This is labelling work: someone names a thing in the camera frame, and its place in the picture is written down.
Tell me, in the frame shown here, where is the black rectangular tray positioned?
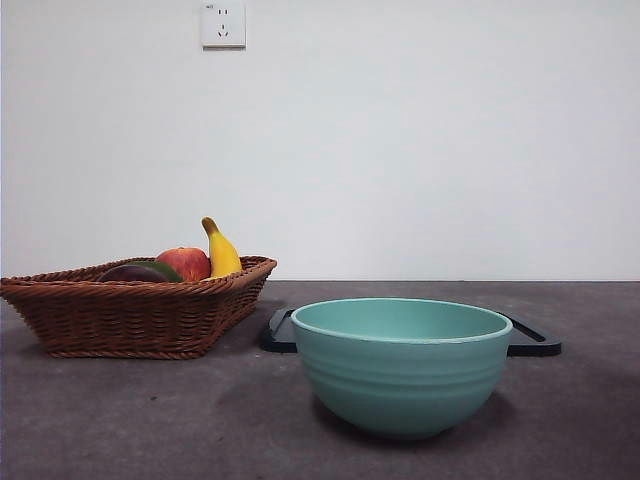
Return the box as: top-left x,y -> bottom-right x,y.
258,307 -> 563,357

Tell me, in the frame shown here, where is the teal ribbed bowl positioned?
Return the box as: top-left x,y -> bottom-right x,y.
289,296 -> 514,441

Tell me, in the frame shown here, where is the white wall socket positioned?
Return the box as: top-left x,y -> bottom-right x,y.
201,2 -> 247,50

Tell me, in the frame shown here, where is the dark purple plum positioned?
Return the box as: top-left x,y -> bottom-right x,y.
97,263 -> 166,283

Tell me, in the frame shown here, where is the green avocado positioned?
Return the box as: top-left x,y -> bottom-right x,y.
130,259 -> 185,282

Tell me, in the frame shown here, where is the yellow banana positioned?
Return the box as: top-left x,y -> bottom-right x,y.
201,216 -> 244,279

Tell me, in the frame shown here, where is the red yellow apple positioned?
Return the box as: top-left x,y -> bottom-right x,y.
156,245 -> 212,282

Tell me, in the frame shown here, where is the brown wicker basket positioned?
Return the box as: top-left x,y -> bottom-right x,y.
0,255 -> 278,359

